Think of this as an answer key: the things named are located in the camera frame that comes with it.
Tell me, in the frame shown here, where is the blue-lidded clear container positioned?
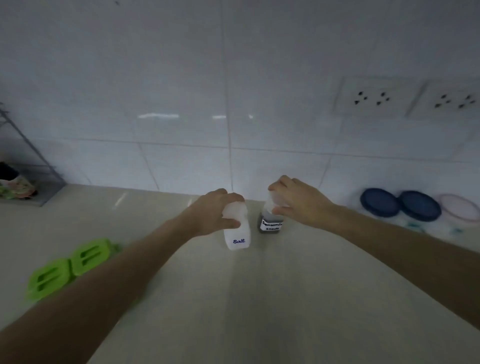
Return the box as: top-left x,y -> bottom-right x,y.
397,190 -> 443,230
360,187 -> 402,222

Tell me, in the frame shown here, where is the dark seed spice jar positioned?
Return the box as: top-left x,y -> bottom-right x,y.
258,189 -> 286,234

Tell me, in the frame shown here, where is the person's left forearm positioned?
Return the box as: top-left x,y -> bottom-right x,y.
0,213 -> 197,364

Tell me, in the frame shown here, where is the white wall power outlet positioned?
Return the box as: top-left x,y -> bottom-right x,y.
406,78 -> 480,121
333,76 -> 421,119

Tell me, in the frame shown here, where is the white salt shaker jar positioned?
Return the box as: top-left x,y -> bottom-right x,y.
221,202 -> 251,251

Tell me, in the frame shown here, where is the person's right forearm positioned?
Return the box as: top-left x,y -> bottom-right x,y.
330,204 -> 480,331

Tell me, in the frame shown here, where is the green plastic clip lid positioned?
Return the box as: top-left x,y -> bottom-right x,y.
69,238 -> 123,278
25,258 -> 74,303

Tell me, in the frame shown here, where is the person's right hand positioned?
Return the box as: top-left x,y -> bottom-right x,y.
268,175 -> 339,230

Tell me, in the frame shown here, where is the floral patterned cloth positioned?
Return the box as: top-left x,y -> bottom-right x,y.
0,175 -> 38,200

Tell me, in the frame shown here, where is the grey wire rack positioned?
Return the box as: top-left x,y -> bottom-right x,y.
0,102 -> 67,208

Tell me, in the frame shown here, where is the person's left hand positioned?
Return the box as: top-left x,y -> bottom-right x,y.
182,188 -> 246,239

